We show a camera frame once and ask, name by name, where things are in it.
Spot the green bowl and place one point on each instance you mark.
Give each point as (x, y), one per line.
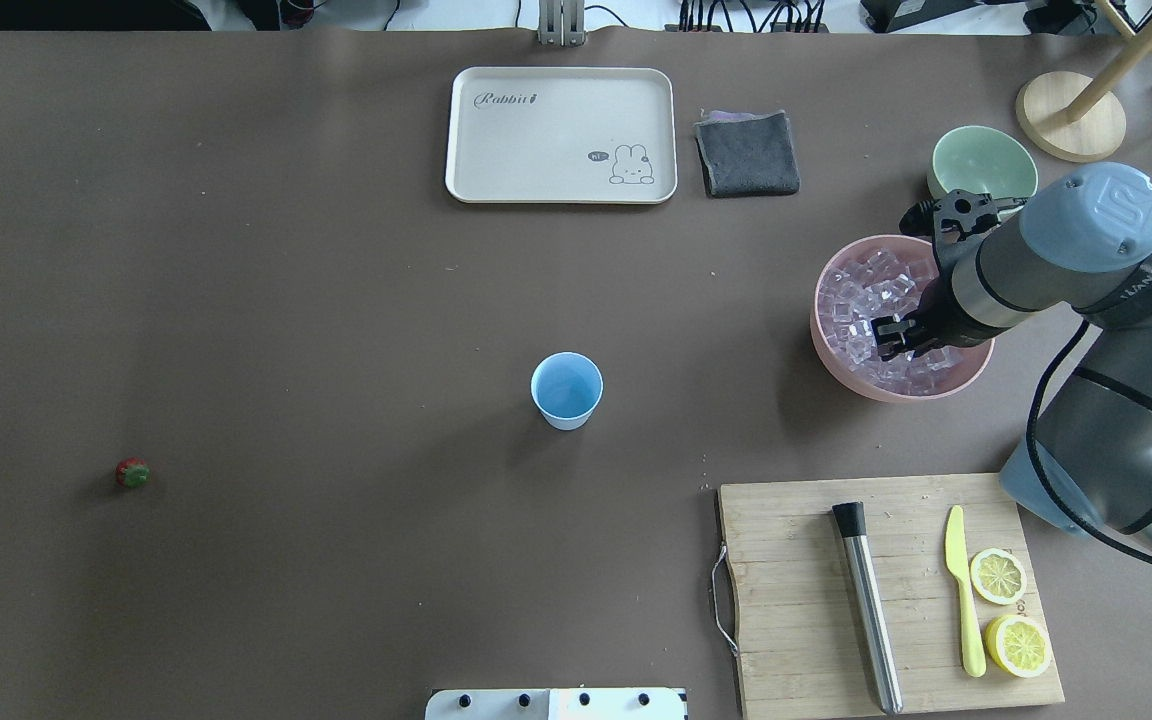
(981, 159)

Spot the cream rabbit tray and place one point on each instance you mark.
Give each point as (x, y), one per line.
(561, 135)

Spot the pink bowl of ice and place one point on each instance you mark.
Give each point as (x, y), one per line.
(884, 275)

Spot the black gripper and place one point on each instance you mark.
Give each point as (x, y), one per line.
(939, 318)

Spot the grey folded cloth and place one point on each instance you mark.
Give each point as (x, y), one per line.
(747, 154)

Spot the yellow plastic knife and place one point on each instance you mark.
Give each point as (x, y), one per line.
(972, 651)

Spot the wooden cutting board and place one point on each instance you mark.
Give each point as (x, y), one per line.
(801, 647)

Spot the blue cup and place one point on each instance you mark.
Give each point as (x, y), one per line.
(566, 387)

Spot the upper lemon half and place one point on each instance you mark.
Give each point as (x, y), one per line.
(998, 576)

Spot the lower lemon half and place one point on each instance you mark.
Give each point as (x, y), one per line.
(1019, 645)

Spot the steel muddler black tip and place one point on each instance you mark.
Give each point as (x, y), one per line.
(851, 523)

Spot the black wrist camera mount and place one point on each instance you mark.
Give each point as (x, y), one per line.
(959, 216)

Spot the lemon half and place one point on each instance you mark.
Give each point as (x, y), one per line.
(998, 576)
(1019, 645)

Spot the red strawberry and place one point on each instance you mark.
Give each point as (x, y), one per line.
(132, 472)

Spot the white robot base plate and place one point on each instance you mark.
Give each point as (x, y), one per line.
(559, 703)

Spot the wooden glass rack stand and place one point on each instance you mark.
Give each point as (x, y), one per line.
(1078, 118)

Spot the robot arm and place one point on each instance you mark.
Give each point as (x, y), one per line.
(1084, 462)

